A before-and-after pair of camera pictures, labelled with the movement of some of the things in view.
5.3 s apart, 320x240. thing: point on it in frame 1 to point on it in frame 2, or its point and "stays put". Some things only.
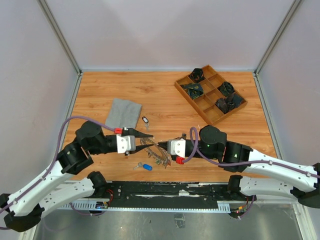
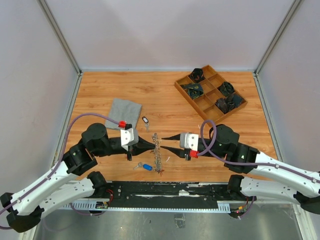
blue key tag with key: (145, 166) stays put
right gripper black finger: (163, 144) to (180, 152)
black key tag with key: (145, 120) stays put
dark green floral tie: (226, 88) stays put
